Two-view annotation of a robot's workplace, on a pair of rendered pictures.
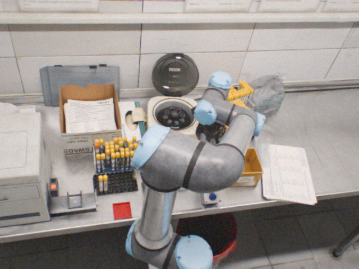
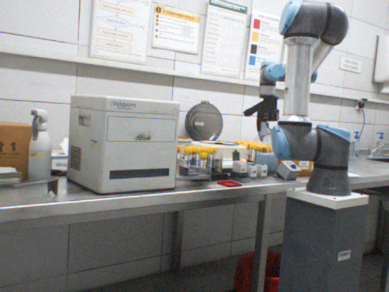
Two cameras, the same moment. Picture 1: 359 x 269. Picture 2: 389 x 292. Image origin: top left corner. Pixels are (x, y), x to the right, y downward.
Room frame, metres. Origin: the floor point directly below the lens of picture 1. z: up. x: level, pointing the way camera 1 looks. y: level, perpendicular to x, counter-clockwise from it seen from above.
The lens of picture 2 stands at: (-0.69, 0.77, 1.16)
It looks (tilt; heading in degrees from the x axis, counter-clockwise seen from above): 5 degrees down; 342
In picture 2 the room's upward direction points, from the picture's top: 4 degrees clockwise
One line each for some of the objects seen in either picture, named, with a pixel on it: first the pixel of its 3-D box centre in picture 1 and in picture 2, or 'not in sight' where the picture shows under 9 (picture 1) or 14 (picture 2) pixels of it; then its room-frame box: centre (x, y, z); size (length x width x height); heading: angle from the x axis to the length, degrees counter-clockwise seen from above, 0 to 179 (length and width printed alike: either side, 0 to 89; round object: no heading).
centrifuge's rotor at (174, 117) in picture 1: (174, 118); not in sight; (1.18, 0.04, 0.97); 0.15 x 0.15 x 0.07
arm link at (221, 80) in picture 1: (218, 89); (268, 74); (1.00, -0.10, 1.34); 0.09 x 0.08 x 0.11; 165
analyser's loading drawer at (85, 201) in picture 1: (68, 202); (183, 173); (0.70, 0.36, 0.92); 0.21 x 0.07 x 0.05; 111
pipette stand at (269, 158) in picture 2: not in sight; (266, 164); (0.96, -0.12, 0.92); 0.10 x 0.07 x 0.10; 105
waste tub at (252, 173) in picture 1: (241, 167); (293, 163); (1.01, -0.29, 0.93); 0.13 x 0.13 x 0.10; 17
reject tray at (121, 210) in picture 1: (122, 210); (229, 183); (0.73, 0.16, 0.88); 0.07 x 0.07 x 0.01; 21
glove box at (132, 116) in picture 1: (133, 123); not in sight; (1.15, 0.21, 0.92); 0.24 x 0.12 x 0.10; 21
